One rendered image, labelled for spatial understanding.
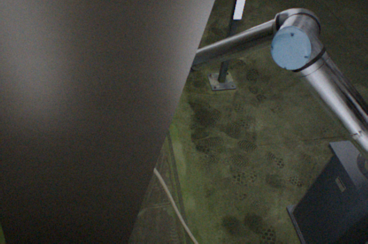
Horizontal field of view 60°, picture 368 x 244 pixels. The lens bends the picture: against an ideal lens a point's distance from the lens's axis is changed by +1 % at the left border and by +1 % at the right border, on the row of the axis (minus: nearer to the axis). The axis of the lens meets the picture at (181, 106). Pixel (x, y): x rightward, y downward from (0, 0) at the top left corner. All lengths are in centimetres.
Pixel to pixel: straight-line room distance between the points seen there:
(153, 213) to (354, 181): 101
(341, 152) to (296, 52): 68
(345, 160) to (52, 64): 127
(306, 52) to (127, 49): 60
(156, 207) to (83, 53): 145
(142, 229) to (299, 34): 129
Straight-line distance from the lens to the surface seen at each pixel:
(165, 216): 185
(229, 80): 262
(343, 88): 107
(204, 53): 134
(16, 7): 48
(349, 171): 150
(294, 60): 100
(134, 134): 66
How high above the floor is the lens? 173
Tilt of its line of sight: 47 degrees down
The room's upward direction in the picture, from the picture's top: 5 degrees clockwise
